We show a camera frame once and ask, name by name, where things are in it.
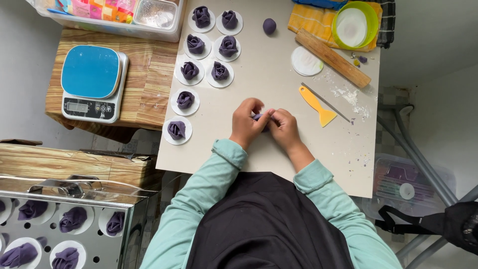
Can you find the digital kitchen scale blue top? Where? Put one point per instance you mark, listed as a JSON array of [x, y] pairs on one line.
[[91, 80]]

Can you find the wooden rolling pin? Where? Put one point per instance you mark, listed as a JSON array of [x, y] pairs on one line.
[[332, 58]]

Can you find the batch of folded purple buns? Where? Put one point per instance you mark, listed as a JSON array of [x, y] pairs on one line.
[[73, 219]]

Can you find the yellow plastic scraper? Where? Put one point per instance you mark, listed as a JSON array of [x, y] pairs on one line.
[[317, 106]]

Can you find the small purple dough piece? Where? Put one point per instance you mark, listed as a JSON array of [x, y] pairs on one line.
[[258, 117]]

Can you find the white paper stack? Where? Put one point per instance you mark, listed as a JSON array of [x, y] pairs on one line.
[[351, 27], [306, 61]]

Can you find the thin metal skewer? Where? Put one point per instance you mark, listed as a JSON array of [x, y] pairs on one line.
[[326, 102]]

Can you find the metal steamer tray with holes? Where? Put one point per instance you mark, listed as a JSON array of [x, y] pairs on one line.
[[93, 224]]

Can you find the yellow striped cloth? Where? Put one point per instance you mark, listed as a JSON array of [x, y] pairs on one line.
[[312, 20]]

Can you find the person's right hand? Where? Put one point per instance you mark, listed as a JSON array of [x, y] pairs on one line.
[[287, 130]]

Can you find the small clear plastic tub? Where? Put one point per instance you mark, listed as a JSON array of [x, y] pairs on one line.
[[156, 13]]

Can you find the green round plastic bowl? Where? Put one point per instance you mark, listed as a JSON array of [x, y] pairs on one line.
[[371, 22]]

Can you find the white flour dusting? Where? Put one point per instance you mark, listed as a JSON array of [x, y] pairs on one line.
[[351, 98]]

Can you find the colourful packets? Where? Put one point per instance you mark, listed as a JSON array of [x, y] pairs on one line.
[[101, 9]]

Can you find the dark checkered cloth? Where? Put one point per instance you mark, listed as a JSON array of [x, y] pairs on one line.
[[387, 22]]

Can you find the wood-pattern box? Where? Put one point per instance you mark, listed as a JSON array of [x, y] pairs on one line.
[[74, 160]]

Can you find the wood-pattern side table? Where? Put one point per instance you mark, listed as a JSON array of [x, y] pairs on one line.
[[149, 78]]

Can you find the blue plastic item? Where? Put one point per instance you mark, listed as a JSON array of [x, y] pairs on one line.
[[317, 3]]

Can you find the clear plastic storage box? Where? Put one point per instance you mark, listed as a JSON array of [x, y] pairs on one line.
[[399, 183]]

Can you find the tiny purple dough scrap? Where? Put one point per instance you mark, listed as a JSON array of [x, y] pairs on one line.
[[362, 59]]

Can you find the person's black apron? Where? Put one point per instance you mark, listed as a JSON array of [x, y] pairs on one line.
[[265, 224]]

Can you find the person's left hand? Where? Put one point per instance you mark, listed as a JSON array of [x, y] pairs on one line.
[[242, 125]]

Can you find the large clear plastic container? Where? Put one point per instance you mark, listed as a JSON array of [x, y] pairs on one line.
[[112, 31]]

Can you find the group of white paper rounds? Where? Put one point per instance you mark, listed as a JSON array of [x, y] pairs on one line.
[[220, 80]]

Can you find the grey metal table legs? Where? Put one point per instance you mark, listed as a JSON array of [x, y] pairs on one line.
[[418, 157]]

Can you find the purple dough ball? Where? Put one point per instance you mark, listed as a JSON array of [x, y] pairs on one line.
[[269, 26]]

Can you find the group of purple dough roses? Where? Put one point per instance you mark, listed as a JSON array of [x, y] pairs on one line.
[[194, 44]]

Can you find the tiny yellow dough scrap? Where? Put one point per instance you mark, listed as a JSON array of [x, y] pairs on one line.
[[356, 63]]

